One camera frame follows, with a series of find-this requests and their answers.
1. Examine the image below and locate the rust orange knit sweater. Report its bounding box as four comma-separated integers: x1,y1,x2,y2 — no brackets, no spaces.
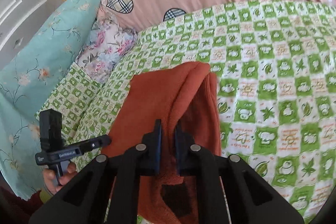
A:
102,62,222,223

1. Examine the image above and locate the pastel floral pillow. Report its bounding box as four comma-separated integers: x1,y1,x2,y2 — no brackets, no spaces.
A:
75,9,137,84

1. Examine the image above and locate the dark red left sleeve forearm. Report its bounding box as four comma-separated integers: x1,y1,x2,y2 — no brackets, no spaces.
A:
0,187,53,224

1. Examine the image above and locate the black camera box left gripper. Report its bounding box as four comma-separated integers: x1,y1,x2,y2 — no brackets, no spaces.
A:
39,109,63,152

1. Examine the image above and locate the teal floral pillow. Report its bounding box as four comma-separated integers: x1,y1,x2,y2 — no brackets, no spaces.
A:
1,0,101,200

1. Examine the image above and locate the person's left hand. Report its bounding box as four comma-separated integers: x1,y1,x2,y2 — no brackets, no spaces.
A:
42,162,77,195

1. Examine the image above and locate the green white patterned bedsheet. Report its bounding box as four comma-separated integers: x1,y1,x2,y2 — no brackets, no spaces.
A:
43,0,335,222

